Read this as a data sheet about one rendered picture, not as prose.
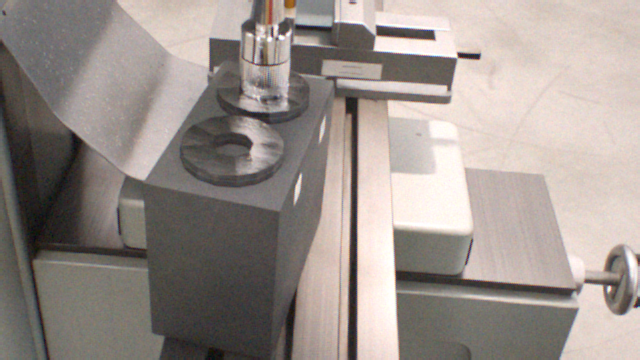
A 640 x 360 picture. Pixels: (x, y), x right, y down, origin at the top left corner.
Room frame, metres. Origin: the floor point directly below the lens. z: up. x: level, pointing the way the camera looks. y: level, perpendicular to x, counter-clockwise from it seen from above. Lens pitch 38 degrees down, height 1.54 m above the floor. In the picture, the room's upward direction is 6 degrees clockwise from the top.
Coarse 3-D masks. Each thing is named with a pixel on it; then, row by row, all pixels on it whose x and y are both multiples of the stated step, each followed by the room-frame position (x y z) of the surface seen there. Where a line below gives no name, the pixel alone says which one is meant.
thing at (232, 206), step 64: (192, 128) 0.60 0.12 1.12; (256, 128) 0.61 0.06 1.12; (320, 128) 0.67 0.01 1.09; (192, 192) 0.53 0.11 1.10; (256, 192) 0.54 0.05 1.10; (320, 192) 0.71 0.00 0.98; (192, 256) 0.53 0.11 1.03; (256, 256) 0.52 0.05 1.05; (192, 320) 0.53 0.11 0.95; (256, 320) 0.52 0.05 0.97
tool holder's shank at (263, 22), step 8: (256, 0) 0.68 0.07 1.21; (264, 0) 0.67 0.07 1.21; (272, 0) 0.67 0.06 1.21; (280, 0) 0.68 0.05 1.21; (256, 8) 0.67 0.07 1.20; (264, 8) 0.67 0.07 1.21; (272, 8) 0.67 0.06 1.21; (280, 8) 0.68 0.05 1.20; (256, 16) 0.67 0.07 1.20; (264, 16) 0.67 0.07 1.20; (272, 16) 0.67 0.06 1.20; (280, 16) 0.68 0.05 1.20; (256, 24) 0.68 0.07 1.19; (264, 24) 0.67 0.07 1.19; (272, 24) 0.67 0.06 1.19
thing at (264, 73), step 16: (240, 48) 0.68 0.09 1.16; (256, 48) 0.66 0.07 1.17; (288, 48) 0.68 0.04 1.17; (240, 64) 0.68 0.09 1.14; (256, 64) 0.66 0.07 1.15; (272, 64) 0.66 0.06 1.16; (288, 64) 0.68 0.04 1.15; (240, 80) 0.68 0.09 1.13; (256, 80) 0.66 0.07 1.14; (272, 80) 0.66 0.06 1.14; (288, 80) 0.68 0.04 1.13; (256, 96) 0.66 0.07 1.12; (272, 96) 0.67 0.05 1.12
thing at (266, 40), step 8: (248, 24) 0.69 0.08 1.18; (280, 24) 0.69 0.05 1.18; (288, 24) 0.69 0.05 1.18; (248, 32) 0.67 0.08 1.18; (256, 32) 0.67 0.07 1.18; (264, 32) 0.67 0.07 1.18; (272, 32) 0.68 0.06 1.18; (280, 32) 0.68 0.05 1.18; (288, 32) 0.68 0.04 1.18; (248, 40) 0.67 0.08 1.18; (256, 40) 0.66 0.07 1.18; (264, 40) 0.66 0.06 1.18; (272, 40) 0.66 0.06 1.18; (280, 40) 0.67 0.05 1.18; (288, 40) 0.68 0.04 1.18; (264, 48) 0.66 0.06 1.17; (272, 48) 0.66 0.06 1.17
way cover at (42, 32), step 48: (0, 0) 0.88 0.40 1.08; (48, 0) 0.98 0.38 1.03; (96, 0) 1.10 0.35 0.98; (48, 48) 0.91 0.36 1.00; (96, 48) 1.02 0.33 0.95; (144, 48) 1.12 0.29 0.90; (48, 96) 0.85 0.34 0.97; (96, 96) 0.93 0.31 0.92; (144, 96) 1.01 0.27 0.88; (192, 96) 1.07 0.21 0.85; (96, 144) 0.85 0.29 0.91; (144, 144) 0.92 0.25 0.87
